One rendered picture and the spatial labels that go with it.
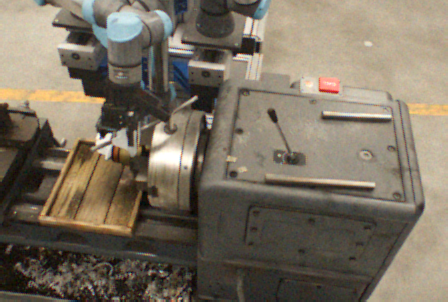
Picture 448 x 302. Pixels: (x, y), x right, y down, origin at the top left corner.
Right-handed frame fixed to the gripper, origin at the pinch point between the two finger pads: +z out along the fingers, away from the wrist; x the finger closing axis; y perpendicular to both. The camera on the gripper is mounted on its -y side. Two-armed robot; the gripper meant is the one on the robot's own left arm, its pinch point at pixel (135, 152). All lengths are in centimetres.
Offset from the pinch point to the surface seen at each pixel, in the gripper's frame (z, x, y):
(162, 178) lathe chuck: 12.8, -7.9, -5.4
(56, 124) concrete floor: 87, -152, 94
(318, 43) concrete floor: 50, -263, -71
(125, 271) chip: 70, -26, 12
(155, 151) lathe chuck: 6.0, -10.9, -2.6
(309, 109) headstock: -5, -28, -45
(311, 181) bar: 2.4, -0.9, -45.8
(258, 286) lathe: 58, -16, -38
